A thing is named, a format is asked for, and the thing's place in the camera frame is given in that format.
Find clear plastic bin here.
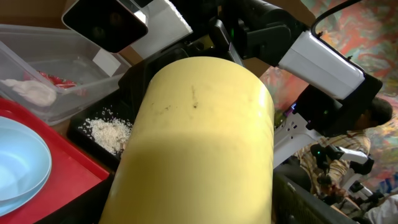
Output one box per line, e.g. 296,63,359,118
1,24,130,126

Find light blue plate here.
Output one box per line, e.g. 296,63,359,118
1,116,52,216

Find black tray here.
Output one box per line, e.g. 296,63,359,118
67,90,135,171

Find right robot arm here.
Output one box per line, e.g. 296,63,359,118
118,0,382,137

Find rice and food scraps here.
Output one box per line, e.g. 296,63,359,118
78,107,133,156

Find yellow plastic cup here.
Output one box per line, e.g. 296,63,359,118
100,57,274,224

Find red sauce packet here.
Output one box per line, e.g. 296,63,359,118
38,71,80,89

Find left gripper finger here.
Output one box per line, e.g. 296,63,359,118
272,173,356,224

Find red plastic tray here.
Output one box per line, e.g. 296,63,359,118
1,99,113,224

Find person in plaid shirt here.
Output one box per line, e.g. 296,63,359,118
294,96,394,197

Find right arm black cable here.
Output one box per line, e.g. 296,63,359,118
310,0,364,38

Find white napkin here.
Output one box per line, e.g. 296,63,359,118
1,79,57,107

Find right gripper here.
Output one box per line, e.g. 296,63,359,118
118,17,243,103

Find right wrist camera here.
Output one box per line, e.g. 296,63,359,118
61,0,194,60

